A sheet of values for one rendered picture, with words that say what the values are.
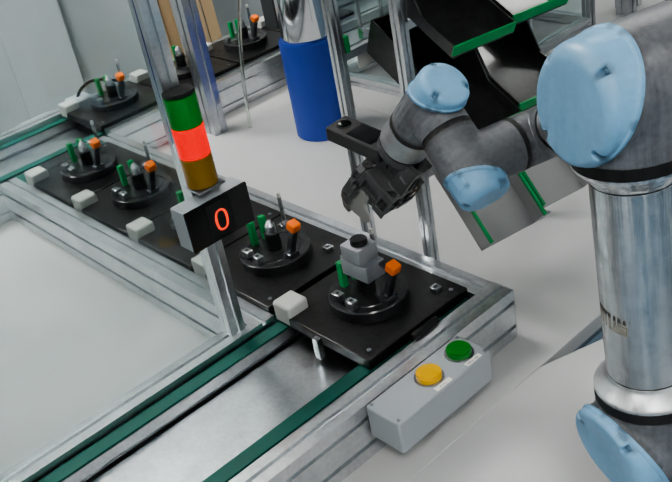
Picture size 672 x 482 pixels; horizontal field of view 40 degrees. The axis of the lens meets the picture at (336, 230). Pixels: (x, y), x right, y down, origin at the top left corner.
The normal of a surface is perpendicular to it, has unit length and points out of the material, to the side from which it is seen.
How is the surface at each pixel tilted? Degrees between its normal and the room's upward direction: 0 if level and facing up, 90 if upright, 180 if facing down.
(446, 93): 40
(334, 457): 90
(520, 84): 25
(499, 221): 45
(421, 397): 0
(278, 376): 0
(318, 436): 0
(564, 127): 84
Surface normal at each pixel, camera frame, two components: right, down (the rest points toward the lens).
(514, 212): 0.26, -0.36
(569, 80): -0.90, 0.29
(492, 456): -0.17, -0.85
